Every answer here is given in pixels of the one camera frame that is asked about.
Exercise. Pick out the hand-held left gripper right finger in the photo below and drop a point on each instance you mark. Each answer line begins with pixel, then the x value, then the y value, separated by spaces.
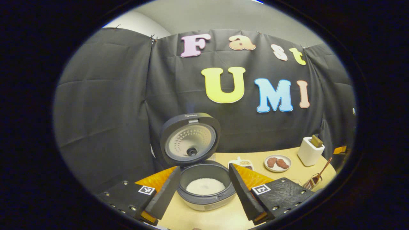
pixel 243 191

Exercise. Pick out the white divided bean dish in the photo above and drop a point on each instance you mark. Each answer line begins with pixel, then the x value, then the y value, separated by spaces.
pixel 244 163

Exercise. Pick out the white toaster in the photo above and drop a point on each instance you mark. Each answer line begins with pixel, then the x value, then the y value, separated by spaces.
pixel 308 155

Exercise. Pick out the white round plate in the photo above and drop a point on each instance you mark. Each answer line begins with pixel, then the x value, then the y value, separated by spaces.
pixel 277 170

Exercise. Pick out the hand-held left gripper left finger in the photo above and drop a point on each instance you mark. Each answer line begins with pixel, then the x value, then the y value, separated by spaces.
pixel 166 195

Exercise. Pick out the brown toast slice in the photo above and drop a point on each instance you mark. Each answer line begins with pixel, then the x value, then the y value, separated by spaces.
pixel 317 141

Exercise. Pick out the black backdrop cloth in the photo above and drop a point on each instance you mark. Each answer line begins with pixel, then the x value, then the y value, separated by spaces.
pixel 105 105

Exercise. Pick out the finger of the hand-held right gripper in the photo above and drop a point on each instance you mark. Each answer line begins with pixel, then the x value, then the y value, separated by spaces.
pixel 339 150

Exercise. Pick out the reddish brown meat piece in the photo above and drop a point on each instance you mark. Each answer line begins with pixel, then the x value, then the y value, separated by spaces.
pixel 271 162
pixel 282 164

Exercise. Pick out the dark wooden spoon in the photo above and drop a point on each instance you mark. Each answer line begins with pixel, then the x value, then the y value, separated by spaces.
pixel 326 166

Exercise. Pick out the grey rice cooker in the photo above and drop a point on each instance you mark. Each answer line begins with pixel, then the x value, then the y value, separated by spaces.
pixel 188 140

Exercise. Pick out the white rice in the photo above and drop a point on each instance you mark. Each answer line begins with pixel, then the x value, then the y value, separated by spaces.
pixel 206 187

